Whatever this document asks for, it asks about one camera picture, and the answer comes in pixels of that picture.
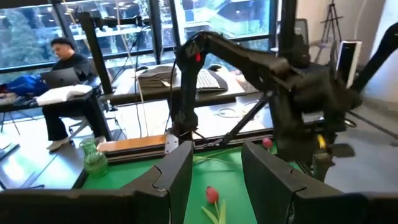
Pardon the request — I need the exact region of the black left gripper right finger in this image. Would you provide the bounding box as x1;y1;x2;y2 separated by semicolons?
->
241;141;398;224

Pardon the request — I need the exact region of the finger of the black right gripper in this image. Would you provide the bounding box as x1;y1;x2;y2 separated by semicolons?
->
273;93;315;162
313;151;332;182

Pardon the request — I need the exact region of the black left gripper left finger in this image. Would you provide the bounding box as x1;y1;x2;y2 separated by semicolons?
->
0;141;194;224

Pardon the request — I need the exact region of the green glass vase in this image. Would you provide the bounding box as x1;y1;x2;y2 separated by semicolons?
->
79;138;109;178

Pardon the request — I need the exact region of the white framed monitor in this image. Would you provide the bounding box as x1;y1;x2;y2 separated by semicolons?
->
335;39;364;90

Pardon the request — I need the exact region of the green table mat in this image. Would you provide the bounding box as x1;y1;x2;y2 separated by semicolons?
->
81;141;312;224

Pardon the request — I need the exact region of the wooden table side board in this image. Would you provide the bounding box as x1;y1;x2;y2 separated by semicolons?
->
98;134;167;154

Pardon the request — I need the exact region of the black tripod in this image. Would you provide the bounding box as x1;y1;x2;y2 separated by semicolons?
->
313;0;345;65

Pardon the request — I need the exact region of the black computer keyboard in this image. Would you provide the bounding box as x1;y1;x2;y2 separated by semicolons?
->
195;68;230;93

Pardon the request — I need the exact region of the folded dark grey cloth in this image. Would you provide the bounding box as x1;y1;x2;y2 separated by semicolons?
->
137;65;178;91

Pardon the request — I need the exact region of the white office chair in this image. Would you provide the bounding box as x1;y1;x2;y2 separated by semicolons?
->
67;116;93;142

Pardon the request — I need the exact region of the white padded cushion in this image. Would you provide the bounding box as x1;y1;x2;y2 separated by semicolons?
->
35;83;94;106

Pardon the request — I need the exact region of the dark grey laptop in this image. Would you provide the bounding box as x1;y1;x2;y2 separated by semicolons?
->
40;67;82;90

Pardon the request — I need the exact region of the person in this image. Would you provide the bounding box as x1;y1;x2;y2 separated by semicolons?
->
41;36;105;152

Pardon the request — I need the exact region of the blue jacket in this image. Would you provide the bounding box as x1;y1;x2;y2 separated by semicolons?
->
5;73;50;98

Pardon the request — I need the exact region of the black aluminium table frame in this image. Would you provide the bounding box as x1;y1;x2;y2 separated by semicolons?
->
73;0;398;194

